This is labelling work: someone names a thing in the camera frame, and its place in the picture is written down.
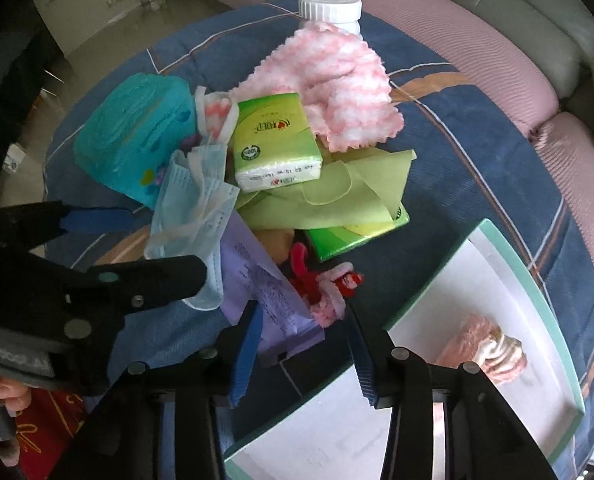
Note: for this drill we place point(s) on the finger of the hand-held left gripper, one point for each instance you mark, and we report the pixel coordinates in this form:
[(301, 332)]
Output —
[(152, 280), (102, 221)]

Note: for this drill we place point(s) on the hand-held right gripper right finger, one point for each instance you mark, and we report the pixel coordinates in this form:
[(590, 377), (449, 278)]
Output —
[(362, 360)]

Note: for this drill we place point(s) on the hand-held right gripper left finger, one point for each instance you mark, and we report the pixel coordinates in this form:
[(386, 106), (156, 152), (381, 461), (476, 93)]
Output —
[(244, 360)]

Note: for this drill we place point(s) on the purple paper packet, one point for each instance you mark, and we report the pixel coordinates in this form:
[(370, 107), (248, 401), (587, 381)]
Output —
[(267, 285)]

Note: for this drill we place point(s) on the blue face mask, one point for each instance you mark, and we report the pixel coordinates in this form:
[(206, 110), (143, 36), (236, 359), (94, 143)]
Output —
[(197, 210)]

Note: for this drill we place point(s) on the white box with green rim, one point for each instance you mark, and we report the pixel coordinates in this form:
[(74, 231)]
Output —
[(452, 300)]

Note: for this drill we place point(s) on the light green fabric bag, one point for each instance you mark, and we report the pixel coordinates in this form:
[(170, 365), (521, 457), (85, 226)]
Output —
[(347, 195)]

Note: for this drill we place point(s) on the green tissue pack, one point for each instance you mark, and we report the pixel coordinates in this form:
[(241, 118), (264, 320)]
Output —
[(272, 140), (357, 240)]

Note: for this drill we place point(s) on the pink white fluffy cloth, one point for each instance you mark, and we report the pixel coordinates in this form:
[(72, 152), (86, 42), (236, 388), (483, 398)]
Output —
[(337, 85)]

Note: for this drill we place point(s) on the person's left hand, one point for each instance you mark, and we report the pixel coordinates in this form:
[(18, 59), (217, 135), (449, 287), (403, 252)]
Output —
[(9, 392)]

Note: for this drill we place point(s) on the red pink pipe cleaner toy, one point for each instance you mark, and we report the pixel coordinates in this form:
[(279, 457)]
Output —
[(327, 285)]

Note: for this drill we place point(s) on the teal purple toy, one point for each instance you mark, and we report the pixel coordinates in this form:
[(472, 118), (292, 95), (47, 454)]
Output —
[(132, 130)]

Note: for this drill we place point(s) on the red patterned cloth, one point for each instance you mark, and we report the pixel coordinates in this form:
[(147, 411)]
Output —
[(52, 425)]

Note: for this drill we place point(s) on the pink knitted cloth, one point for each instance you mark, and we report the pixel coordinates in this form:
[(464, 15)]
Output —
[(477, 340)]

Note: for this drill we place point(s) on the small pink white cloth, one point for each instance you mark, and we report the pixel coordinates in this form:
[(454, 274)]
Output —
[(217, 112)]

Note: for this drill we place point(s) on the cream cabinet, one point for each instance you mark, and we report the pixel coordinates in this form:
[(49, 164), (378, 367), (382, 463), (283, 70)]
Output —
[(102, 10)]

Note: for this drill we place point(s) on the blue plaid tablecloth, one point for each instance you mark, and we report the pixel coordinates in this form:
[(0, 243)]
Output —
[(477, 160)]

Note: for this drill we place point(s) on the pink sofa cushion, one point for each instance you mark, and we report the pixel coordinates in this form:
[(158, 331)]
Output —
[(452, 25), (582, 170)]

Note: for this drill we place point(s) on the white plastic bottle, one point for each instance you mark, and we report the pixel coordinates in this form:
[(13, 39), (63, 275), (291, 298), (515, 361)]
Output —
[(329, 7)]

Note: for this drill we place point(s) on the grey green sofa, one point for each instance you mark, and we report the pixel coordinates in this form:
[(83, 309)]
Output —
[(527, 5)]

